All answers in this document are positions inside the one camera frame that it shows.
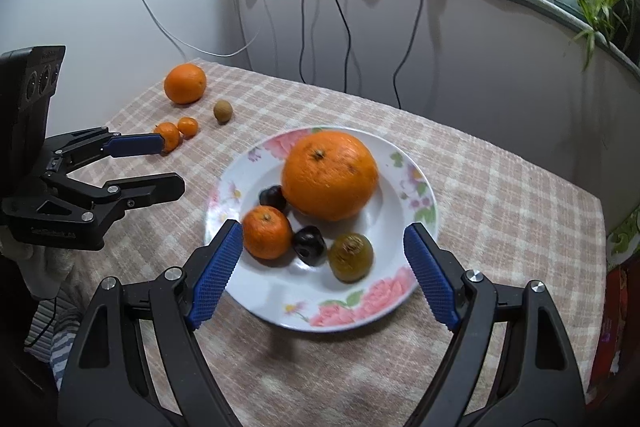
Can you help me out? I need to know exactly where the large orange on table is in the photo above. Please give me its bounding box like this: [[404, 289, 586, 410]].
[[163, 63, 207, 105]]

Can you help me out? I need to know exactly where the green kiwi fruit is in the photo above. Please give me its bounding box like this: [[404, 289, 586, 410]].
[[328, 233, 374, 283]]

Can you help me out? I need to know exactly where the large orange on plate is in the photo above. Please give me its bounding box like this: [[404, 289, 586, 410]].
[[281, 130, 378, 222]]

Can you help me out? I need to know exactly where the white floral plate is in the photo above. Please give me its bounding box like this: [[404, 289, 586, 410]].
[[205, 128, 439, 333]]

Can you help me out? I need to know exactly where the dark plum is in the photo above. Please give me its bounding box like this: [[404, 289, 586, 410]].
[[258, 185, 288, 213], [291, 225, 326, 265]]

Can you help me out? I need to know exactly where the black cable left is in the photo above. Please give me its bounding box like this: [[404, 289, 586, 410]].
[[297, 0, 321, 86]]

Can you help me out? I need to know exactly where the white gloved hand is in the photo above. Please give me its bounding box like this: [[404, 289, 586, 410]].
[[1, 227, 77, 299]]

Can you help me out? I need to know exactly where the small shiny mandarin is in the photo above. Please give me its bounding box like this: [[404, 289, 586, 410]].
[[177, 117, 200, 140]]

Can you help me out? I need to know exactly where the brown kiwi fruit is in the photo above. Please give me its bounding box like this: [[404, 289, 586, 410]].
[[213, 100, 233, 124]]

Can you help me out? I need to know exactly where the pink plaid tablecloth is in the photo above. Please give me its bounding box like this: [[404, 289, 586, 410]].
[[70, 63, 606, 426]]

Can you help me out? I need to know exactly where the textured mandarin orange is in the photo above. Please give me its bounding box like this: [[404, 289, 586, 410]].
[[242, 206, 293, 261]]

